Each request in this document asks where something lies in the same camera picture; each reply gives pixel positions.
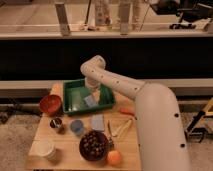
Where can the light blue sponge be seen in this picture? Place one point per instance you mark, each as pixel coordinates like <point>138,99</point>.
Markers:
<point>90,101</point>

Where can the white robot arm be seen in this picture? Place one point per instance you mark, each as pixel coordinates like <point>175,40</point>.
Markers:
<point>160,130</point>

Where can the metal fork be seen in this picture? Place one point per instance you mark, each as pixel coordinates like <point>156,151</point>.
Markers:
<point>111,142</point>

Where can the blue plastic cup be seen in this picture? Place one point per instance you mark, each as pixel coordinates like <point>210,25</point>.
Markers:
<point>77,127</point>

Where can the grey blue sponge block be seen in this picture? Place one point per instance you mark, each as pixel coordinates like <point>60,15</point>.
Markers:
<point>97,123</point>

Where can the small metal cup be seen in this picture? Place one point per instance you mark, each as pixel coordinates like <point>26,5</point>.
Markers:
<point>56,124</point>

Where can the dark bowl with nuts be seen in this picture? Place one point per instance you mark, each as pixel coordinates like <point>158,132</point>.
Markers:
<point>94,146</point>

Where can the yellow banana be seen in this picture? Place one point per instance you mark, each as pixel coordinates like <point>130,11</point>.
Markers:
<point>121,130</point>

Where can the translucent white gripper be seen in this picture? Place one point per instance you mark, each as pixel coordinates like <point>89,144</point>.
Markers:
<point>93,90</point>

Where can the orange fruit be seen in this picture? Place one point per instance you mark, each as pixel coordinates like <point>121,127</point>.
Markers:
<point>114,158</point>

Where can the wooden table board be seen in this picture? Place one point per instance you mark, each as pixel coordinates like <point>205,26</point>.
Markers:
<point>68,157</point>

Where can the red bowl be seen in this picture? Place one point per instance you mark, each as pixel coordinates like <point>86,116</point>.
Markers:
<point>50,104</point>

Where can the green plastic tray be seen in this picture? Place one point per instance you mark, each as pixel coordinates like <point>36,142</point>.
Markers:
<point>75,92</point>

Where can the orange carrot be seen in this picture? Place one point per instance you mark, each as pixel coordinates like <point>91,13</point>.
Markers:
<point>126,111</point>

